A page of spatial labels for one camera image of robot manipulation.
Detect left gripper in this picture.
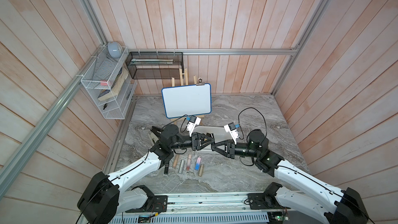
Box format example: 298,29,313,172
169,131,215,151

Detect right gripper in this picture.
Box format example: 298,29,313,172
213,140,261,161

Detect white storage box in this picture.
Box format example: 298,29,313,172
193,125,232,143

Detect pink frosted lipstick tube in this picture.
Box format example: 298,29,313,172
186,154,192,171

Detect silver lipstick tube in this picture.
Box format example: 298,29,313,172
178,159,185,174

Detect beige lipstick tube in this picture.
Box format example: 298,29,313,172
173,154,180,168

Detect black lipstick silver band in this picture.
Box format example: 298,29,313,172
164,165,169,175

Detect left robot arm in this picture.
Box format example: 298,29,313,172
77,124,215,224

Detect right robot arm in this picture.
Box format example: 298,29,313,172
211,129,371,224

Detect pink blue lipstick tube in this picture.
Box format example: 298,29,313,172
194,156,202,171

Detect gold lipstick tube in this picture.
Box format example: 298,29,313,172
199,164,204,177

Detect blue framed whiteboard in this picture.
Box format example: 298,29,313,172
161,83,212,119

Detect metal binder clip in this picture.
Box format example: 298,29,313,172
196,78,205,86

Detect black mesh basket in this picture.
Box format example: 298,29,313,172
125,51,184,80

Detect grey round speaker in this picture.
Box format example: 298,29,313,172
107,41,123,59

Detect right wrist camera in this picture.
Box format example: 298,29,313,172
224,122,239,144

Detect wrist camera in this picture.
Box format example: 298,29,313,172
224,122,239,144
187,116,201,137

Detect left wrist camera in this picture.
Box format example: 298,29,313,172
187,116,201,137

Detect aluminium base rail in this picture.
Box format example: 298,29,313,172
110,190,329,224

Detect white wire shelf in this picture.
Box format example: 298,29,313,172
81,46,137,120

